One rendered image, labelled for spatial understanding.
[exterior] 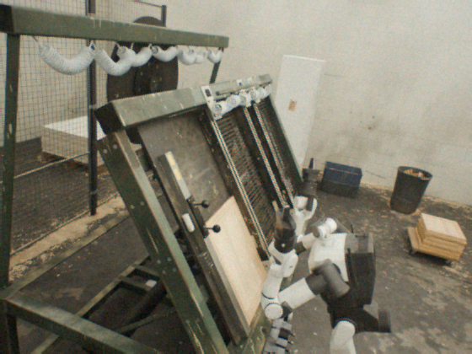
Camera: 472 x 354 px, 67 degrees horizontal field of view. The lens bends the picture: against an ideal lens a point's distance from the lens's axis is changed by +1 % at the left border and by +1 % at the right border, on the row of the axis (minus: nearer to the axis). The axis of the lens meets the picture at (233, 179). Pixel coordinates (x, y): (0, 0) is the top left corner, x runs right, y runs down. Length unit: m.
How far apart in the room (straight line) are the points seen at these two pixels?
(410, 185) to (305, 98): 2.09
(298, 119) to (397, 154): 2.26
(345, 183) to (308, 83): 1.78
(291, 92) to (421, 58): 2.38
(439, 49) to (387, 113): 1.22
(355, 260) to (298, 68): 4.12
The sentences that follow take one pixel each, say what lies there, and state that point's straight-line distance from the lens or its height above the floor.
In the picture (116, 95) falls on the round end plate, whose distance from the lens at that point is 2.18.
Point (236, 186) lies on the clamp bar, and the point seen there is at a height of 1.43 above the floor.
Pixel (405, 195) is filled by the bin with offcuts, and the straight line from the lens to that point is 6.15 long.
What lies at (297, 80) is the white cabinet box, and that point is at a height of 1.74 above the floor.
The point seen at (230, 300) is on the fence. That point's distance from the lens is 1.75.
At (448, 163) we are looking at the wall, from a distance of 7.25.
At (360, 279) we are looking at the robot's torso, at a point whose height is 1.27.
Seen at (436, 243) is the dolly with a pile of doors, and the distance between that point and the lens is 4.95.
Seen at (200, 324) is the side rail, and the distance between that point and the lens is 1.56.
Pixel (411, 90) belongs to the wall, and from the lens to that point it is 6.92.
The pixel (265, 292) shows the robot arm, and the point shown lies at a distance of 1.62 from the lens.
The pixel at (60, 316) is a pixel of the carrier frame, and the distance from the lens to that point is 2.11.
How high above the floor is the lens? 2.21
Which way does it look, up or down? 22 degrees down
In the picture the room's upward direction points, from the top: 8 degrees clockwise
